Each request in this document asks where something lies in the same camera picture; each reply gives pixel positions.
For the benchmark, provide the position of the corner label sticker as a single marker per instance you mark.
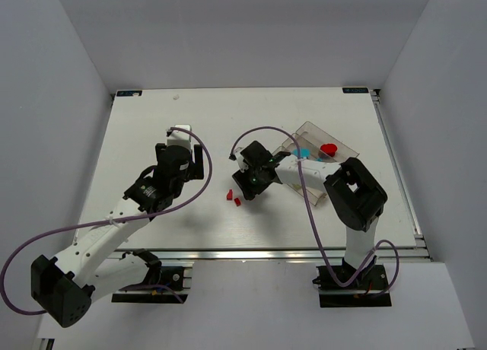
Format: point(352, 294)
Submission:
point(355, 90)
point(129, 93)

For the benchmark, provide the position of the clear three-compartment organizer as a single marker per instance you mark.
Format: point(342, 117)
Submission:
point(312, 137)

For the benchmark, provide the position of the left corner label sticker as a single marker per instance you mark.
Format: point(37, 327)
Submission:
point(129, 93)

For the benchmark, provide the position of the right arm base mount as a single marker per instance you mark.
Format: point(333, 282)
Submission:
point(370, 291)

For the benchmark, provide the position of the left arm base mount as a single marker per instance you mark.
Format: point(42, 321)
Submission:
point(162, 284)

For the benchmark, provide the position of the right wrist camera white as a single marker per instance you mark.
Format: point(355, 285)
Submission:
point(236, 155)

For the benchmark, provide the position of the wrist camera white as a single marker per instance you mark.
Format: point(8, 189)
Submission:
point(179, 138)
point(236, 155)

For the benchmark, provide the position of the right corner label sticker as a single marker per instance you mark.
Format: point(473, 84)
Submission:
point(355, 90)

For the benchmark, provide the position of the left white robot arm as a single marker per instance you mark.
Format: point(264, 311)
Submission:
point(66, 285)

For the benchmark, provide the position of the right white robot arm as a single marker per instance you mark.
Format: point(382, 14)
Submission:
point(357, 198)

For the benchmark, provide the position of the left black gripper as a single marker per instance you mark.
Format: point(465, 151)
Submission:
point(196, 161)

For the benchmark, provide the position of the red rounded lego brick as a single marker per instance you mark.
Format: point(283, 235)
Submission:
point(328, 150)

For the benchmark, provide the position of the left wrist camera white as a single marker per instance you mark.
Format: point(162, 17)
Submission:
point(179, 138)

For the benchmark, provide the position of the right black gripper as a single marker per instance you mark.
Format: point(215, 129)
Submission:
point(248, 185)

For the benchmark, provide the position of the aluminium table rail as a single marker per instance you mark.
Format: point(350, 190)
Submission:
point(386, 253)

